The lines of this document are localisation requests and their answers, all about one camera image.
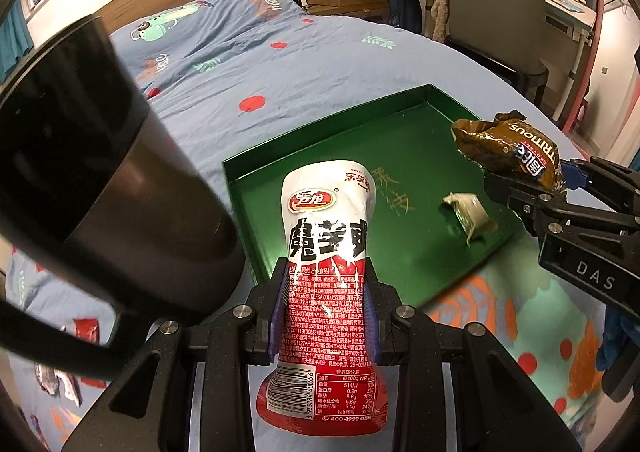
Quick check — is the small red candy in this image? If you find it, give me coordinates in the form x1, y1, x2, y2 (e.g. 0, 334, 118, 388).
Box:
72, 318, 101, 341

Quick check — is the white desk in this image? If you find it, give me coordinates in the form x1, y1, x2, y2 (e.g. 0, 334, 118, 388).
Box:
540, 0, 627, 133

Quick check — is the dark tote bag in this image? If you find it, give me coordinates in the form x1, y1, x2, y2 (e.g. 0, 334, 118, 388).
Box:
387, 0, 425, 35

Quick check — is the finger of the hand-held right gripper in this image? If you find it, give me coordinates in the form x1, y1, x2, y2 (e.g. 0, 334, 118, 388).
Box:
482, 171, 569, 233
559, 158, 640, 219

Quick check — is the long red and white packet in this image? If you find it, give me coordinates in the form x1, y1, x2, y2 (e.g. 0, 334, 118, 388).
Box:
256, 159, 390, 433

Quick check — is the dark and white snack packet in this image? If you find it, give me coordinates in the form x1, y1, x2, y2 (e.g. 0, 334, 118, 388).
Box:
34, 364, 84, 408

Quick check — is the dark steel kettle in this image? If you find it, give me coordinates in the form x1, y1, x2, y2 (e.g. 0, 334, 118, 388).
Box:
0, 14, 247, 384

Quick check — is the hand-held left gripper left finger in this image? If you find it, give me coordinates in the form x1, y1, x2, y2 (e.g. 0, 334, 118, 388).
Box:
60, 257, 291, 452

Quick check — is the person's right hand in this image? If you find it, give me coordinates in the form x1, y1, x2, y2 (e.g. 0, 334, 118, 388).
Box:
600, 306, 640, 402

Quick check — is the brown snack packet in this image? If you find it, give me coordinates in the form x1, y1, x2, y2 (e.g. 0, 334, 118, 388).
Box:
450, 110, 569, 193

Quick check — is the green tray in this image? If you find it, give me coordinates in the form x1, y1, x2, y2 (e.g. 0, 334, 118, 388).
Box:
221, 84, 527, 309

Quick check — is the grey chair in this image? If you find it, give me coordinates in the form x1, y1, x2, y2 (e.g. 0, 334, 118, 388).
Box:
432, 0, 551, 105

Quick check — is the teal curtain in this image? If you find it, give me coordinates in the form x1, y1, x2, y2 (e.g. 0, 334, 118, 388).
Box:
0, 0, 32, 78

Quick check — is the beige candy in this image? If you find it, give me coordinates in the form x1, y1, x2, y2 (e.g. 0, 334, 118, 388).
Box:
442, 192, 499, 247

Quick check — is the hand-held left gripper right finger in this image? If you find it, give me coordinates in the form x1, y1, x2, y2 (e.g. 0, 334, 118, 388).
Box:
366, 258, 584, 452

